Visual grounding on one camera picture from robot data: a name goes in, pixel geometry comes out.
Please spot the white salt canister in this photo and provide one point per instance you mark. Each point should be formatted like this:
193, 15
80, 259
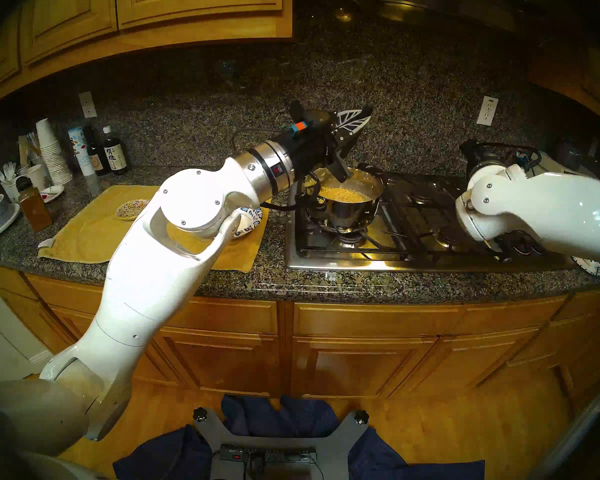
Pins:
82, 154

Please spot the wooden base cabinets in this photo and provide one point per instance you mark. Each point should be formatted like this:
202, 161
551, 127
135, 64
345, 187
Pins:
355, 344

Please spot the yellow cloth towel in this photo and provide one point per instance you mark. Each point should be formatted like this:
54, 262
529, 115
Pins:
87, 234

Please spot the dark blue cloth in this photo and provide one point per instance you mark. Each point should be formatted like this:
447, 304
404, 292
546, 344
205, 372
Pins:
270, 414

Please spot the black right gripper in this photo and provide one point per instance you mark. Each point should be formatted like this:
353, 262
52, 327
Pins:
482, 154

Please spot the white plastic forks bundle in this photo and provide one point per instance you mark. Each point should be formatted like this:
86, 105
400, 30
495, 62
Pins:
7, 171

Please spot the wooden stirrer bundle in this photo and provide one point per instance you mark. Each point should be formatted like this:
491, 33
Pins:
30, 146

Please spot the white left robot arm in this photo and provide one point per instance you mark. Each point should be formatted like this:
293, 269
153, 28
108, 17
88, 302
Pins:
145, 284

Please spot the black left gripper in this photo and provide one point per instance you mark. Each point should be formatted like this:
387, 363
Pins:
312, 139

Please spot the stack of white paper cups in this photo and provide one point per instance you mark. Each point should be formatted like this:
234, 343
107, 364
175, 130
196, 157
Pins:
55, 159

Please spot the amber cinnamon shaker black cap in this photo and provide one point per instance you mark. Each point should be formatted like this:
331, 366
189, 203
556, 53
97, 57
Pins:
34, 209

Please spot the blue white patterned paper bowl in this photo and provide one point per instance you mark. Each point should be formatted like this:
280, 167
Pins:
250, 221

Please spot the colourful ceramic spoon rest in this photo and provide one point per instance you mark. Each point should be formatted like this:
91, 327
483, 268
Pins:
131, 210

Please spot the black power strip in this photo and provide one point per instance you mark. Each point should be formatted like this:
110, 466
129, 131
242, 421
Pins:
280, 455

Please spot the small white saucer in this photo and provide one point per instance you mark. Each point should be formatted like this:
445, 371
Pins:
54, 193

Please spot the wooden upper cabinet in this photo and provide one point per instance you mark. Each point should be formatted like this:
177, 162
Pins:
155, 14
585, 79

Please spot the steel range hood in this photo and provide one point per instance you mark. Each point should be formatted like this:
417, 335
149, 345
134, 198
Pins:
405, 1

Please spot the stainless steel pot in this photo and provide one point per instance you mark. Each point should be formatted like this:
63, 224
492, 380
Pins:
350, 214

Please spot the white wall outlet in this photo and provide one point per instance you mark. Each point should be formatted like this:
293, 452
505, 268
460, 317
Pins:
487, 111
88, 104

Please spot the cooked oatmeal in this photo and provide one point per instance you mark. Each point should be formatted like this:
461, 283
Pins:
345, 194

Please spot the patterned paper plate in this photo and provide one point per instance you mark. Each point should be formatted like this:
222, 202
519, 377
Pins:
590, 267

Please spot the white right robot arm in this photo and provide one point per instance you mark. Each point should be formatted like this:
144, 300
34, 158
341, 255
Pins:
555, 209

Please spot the white paper scrap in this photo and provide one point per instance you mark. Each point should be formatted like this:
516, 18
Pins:
46, 243

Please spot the stainless gas cooktop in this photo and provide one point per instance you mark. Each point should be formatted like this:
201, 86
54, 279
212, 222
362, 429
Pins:
430, 229

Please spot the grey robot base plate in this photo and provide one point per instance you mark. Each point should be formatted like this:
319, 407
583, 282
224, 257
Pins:
330, 441

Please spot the soy sauce bottle white cap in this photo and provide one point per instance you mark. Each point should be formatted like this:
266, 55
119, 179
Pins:
116, 156

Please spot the white cup with forks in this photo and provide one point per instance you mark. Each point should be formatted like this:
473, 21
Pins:
10, 191

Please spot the small dark glass bottle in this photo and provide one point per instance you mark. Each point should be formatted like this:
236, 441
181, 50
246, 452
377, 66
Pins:
97, 159

